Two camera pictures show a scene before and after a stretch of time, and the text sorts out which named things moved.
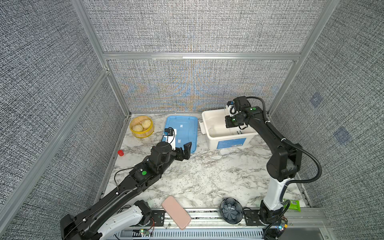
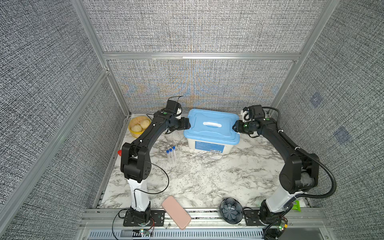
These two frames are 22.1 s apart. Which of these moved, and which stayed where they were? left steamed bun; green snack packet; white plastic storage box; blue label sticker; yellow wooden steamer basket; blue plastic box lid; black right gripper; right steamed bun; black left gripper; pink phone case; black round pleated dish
Moved: black right gripper; black left gripper; blue plastic box lid; white plastic storage box; blue label sticker
Stayed: pink phone case; yellow wooden steamer basket; right steamed bun; green snack packet; left steamed bun; black round pleated dish
